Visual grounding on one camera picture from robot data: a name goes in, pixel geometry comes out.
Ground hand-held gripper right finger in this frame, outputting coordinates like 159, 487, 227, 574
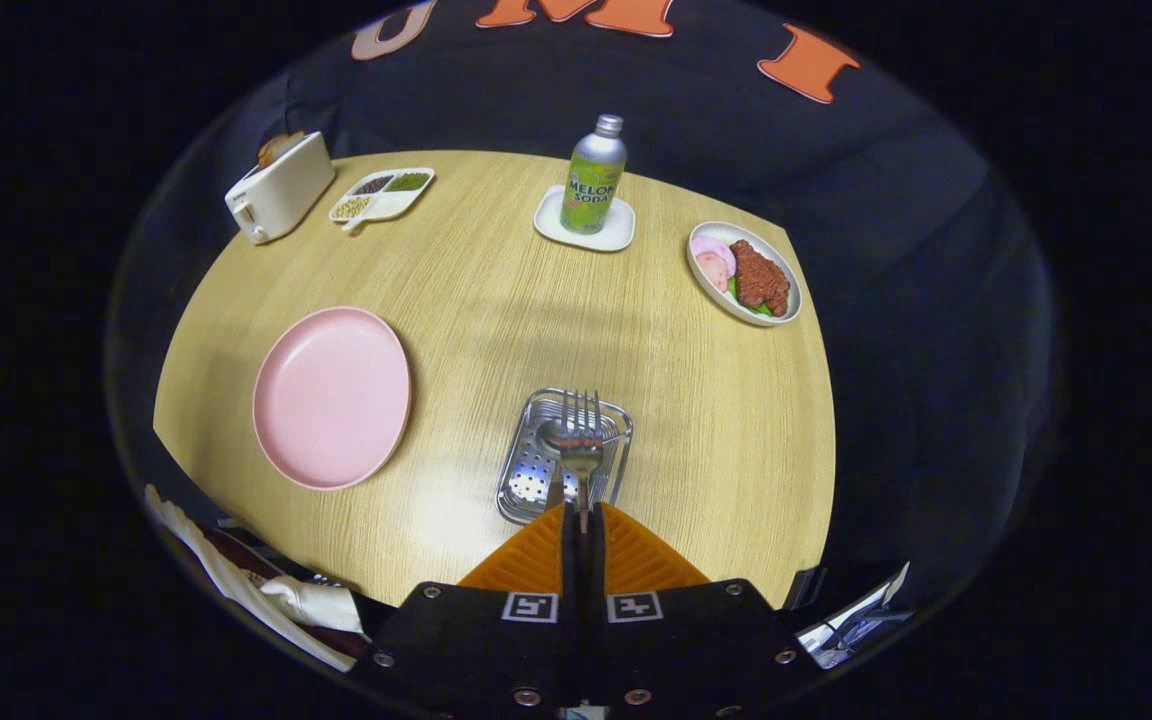
591, 502, 827, 716

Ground pink round plate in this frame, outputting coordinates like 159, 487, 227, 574
252, 306, 413, 491

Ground small black object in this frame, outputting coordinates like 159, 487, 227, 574
786, 566, 827, 611

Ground white and maroon fabric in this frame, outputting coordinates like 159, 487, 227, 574
144, 485, 357, 673

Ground white oval food plate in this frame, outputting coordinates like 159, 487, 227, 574
686, 221, 803, 328

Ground white divided dish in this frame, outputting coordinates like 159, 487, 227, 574
328, 167, 436, 235

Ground green soda bottle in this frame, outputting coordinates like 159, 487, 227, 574
560, 114, 628, 236

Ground metal spoon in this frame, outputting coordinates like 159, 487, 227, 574
536, 418, 577, 506

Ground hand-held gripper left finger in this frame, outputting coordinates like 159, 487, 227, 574
351, 502, 582, 716

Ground metal wire basket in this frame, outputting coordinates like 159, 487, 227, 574
496, 388, 635, 526

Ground white toaster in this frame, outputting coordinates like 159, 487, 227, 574
224, 131, 336, 246

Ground metal fork wooden handle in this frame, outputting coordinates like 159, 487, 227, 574
559, 390, 607, 534

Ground white cloth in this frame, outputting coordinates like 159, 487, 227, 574
261, 575, 365, 633

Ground black backdrop cloth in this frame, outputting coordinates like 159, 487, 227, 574
106, 0, 1062, 621

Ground brown toast slice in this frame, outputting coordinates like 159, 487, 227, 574
257, 132, 306, 169

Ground green lettuce leaf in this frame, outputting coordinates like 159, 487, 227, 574
726, 278, 777, 319

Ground white square coaster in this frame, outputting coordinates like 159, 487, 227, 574
534, 185, 637, 253

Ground fried red meat cutlet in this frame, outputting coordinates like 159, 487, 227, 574
729, 238, 791, 318

